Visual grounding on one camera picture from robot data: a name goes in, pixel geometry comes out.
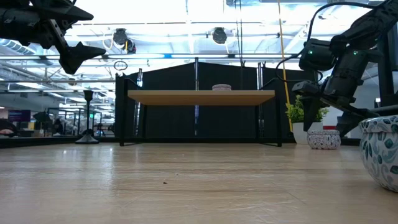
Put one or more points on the black partition screen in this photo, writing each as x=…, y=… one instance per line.
x=217, y=121

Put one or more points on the green plant in white pot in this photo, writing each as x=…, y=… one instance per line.
x=295, y=115

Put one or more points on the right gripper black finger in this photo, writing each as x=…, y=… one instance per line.
x=311, y=110
x=348, y=123

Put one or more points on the black round hanging fixture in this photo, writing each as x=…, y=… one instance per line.
x=120, y=37
x=219, y=35

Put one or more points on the black candle stick holder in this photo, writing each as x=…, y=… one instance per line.
x=88, y=118

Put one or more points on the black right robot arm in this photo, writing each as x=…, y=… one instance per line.
x=367, y=25

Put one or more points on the blue teal patterned round tin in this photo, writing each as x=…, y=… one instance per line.
x=381, y=152

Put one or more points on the pale blue round container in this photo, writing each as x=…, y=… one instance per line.
x=323, y=140

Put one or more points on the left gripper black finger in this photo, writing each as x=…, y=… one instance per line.
x=65, y=11
x=77, y=57

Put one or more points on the wooden shelf with black legs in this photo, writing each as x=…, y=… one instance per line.
x=202, y=97

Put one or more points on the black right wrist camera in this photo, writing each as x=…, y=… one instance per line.
x=306, y=88

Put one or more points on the purple floral round tin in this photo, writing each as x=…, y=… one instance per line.
x=221, y=87

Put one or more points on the purple display screen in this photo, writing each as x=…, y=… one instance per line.
x=19, y=115

